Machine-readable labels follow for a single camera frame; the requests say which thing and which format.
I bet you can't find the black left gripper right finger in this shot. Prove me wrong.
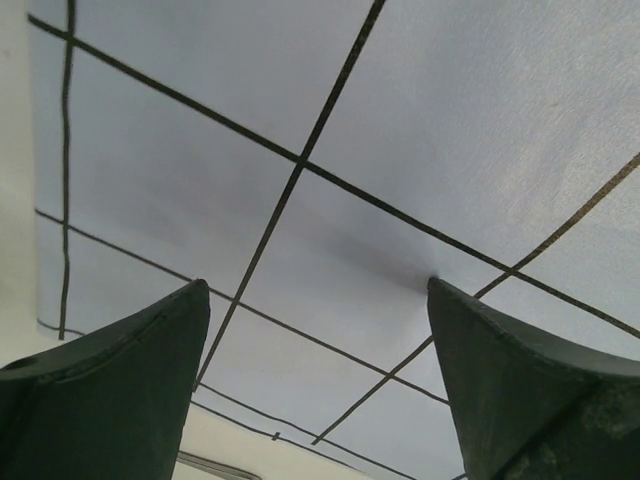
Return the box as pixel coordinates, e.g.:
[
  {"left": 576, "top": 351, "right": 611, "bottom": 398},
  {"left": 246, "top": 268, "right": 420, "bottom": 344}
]
[{"left": 427, "top": 278, "right": 639, "bottom": 479}]

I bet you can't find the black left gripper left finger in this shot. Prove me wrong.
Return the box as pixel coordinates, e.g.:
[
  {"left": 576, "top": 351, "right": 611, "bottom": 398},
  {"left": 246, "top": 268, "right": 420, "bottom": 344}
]
[{"left": 1, "top": 280, "right": 209, "bottom": 479}]

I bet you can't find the light blue checked placemat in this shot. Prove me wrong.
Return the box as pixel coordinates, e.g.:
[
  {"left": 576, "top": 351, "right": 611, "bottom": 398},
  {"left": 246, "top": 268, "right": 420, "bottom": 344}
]
[{"left": 27, "top": 1, "right": 639, "bottom": 479}]

